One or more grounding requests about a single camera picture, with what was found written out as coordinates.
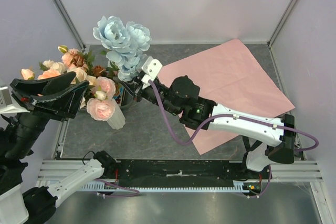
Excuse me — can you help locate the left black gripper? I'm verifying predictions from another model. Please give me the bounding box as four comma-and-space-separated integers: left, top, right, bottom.
5, 69, 93, 157

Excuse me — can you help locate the cream rose stem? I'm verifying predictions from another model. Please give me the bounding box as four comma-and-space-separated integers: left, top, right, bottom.
20, 60, 67, 80

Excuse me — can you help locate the small peach rose sprig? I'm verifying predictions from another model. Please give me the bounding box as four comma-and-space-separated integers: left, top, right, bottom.
86, 77, 117, 121

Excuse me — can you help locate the peach flower stem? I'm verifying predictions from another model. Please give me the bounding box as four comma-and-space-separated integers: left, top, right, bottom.
67, 67, 97, 109

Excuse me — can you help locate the large peach peony stem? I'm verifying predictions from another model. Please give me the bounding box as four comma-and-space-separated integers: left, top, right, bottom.
36, 45, 95, 98

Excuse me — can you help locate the blue hydrangea stem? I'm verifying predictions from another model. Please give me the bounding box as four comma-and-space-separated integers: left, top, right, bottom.
93, 16, 152, 81

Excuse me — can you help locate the purple pink wrapping paper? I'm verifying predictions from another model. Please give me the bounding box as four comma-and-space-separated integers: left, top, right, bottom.
156, 38, 296, 156

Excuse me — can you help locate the brown orange flower stem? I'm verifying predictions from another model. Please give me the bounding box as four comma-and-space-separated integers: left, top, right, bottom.
71, 51, 107, 77

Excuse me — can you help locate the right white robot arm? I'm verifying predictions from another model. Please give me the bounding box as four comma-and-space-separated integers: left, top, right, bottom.
114, 76, 295, 179

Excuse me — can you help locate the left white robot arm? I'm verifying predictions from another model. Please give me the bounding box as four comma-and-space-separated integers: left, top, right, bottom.
1, 72, 116, 223

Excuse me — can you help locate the white ribbed ceramic vase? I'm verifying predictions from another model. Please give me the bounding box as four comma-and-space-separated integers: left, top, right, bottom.
107, 106, 125, 130

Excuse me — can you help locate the dark green plastic tray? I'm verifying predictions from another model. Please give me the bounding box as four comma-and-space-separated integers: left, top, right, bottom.
113, 83, 134, 110

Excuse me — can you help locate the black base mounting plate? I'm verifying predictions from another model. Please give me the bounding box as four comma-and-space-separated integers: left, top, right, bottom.
103, 159, 271, 182

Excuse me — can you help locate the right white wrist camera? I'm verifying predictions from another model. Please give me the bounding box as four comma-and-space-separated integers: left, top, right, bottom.
136, 55, 163, 89

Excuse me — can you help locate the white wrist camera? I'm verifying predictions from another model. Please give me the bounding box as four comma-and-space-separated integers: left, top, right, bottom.
136, 55, 163, 89
1, 85, 25, 114

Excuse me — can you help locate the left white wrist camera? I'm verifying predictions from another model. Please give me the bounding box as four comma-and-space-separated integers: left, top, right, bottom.
1, 85, 25, 114

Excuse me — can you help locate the light blue cable duct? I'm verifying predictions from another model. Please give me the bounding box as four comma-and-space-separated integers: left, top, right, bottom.
78, 179, 263, 193

